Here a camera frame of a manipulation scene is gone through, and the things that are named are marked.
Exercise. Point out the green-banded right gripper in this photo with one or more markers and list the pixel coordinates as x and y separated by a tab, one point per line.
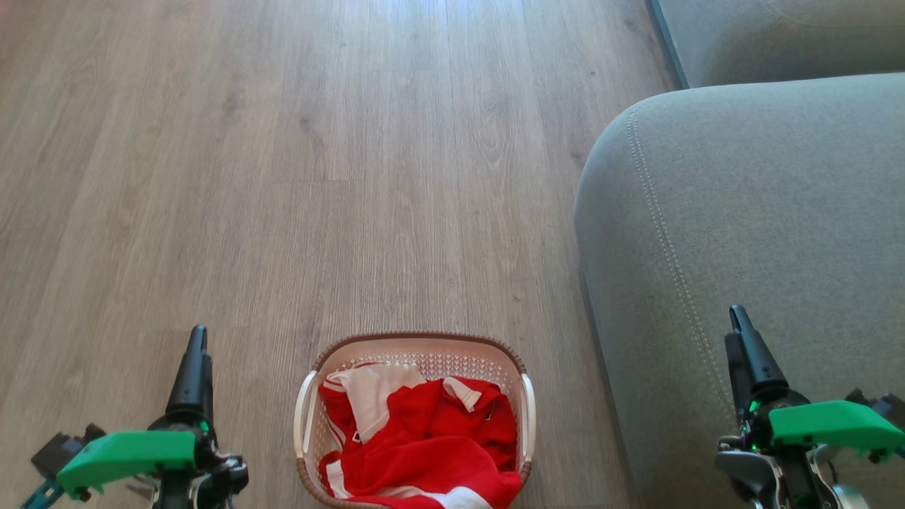
834	424

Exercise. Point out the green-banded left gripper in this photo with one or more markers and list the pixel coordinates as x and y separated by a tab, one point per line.
127	452

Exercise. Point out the red basketball jersey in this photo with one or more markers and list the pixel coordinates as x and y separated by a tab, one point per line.
424	438

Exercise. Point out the white garment with red trim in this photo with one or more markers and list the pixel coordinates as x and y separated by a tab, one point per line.
375	396

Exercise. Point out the white plastic laundry basket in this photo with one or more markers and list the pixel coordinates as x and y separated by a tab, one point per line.
424	350

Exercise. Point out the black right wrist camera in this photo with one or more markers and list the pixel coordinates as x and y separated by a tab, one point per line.
880	406

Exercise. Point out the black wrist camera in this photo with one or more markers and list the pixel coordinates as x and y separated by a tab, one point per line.
60	449
880	406

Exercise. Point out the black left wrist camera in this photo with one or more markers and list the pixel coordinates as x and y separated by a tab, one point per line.
60	449

